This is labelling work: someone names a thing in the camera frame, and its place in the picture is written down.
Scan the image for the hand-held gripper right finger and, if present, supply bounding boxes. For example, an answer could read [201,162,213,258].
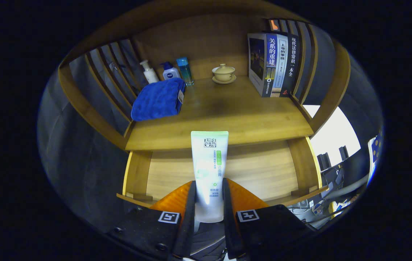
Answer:
[222,178,317,260]

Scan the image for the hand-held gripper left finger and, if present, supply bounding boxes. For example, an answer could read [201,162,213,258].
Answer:
[106,180,196,261]

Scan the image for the white green facial cleanser tube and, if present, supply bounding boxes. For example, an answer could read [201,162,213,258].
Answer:
[191,131,229,223]

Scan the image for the wooden drawer with black knob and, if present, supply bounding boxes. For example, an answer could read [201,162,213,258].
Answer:
[116,136,329,208]

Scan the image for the wooden countertop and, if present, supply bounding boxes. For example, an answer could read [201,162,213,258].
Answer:
[125,74,314,152]

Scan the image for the white low cabinet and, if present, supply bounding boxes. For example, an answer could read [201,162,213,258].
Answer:
[302,105,362,160]

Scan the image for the wooden cabinet with hutch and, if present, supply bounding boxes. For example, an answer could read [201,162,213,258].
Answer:
[58,0,351,151]

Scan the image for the black backdrop cloth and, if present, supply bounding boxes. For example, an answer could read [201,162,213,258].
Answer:
[38,22,384,229]

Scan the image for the folded blue towel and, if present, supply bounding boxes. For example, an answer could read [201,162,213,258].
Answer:
[131,78,186,121]

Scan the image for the teal bottle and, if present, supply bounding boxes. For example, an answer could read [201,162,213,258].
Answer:
[176,57,194,86]

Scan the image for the white bottle with blue cap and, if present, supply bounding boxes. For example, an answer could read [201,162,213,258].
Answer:
[161,62,181,80]

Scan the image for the beige lidded teacup with saucer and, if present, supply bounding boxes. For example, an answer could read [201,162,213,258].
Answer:
[212,64,237,84]

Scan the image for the white pump bottle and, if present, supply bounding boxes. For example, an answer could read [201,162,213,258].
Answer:
[140,60,160,84]

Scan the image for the pale blue spine book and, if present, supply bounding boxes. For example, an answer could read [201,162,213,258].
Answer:
[271,34,289,98]

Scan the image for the black spine book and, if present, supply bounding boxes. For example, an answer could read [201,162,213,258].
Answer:
[280,33,301,98]

